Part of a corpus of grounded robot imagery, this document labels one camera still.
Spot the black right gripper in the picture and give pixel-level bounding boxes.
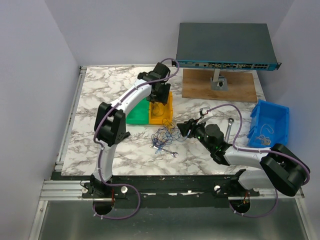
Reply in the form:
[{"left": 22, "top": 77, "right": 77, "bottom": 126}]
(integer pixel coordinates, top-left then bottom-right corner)
[{"left": 177, "top": 117, "right": 214, "bottom": 152}]

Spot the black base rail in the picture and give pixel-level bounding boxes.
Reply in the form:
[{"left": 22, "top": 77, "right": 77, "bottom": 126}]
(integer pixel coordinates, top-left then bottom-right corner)
[{"left": 82, "top": 174, "right": 260, "bottom": 209}]

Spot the grey metal stand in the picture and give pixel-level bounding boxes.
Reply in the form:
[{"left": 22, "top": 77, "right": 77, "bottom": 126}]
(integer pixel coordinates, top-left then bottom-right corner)
[{"left": 210, "top": 69, "right": 228, "bottom": 91}]

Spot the silver ratchet wrench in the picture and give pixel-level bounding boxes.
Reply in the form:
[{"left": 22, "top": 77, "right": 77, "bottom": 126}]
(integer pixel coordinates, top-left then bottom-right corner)
[{"left": 224, "top": 117, "right": 234, "bottom": 143}]

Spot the grey network switch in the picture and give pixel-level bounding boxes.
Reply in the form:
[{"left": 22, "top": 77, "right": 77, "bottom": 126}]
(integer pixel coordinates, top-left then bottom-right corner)
[{"left": 175, "top": 22, "right": 281, "bottom": 71}]

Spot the blue plastic bin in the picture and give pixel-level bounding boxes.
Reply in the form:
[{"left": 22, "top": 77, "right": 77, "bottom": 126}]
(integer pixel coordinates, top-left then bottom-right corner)
[{"left": 247, "top": 99, "right": 290, "bottom": 148}]

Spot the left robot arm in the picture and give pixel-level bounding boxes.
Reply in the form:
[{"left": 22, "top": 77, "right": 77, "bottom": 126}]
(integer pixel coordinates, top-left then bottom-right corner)
[{"left": 88, "top": 62, "right": 171, "bottom": 198}]

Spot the green plastic bin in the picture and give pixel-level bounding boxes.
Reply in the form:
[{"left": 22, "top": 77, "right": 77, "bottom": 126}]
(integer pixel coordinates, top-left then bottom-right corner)
[{"left": 126, "top": 98, "right": 150, "bottom": 125}]

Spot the aluminium frame rail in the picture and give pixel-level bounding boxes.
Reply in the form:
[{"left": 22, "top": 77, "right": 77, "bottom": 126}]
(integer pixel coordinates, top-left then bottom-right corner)
[{"left": 29, "top": 66, "right": 87, "bottom": 240}]

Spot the brown wooden board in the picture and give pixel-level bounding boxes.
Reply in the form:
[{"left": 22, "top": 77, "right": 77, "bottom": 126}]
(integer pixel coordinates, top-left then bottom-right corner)
[{"left": 182, "top": 69, "right": 258, "bottom": 103}]

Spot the yellow plastic bin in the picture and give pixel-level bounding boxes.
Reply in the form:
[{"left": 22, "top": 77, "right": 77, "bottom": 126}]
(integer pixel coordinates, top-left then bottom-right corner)
[{"left": 148, "top": 91, "right": 173, "bottom": 125}]

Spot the blue purple cable bundle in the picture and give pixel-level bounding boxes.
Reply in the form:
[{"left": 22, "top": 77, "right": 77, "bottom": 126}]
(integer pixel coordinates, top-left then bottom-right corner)
[{"left": 149, "top": 117, "right": 187, "bottom": 154}]

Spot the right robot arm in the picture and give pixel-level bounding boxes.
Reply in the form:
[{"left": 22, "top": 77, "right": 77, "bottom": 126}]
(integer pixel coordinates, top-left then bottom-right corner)
[{"left": 177, "top": 118, "right": 311, "bottom": 197}]

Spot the silver open-end wrench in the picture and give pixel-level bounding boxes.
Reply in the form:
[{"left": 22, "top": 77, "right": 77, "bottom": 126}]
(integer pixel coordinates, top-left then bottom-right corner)
[{"left": 150, "top": 145, "right": 179, "bottom": 158}]

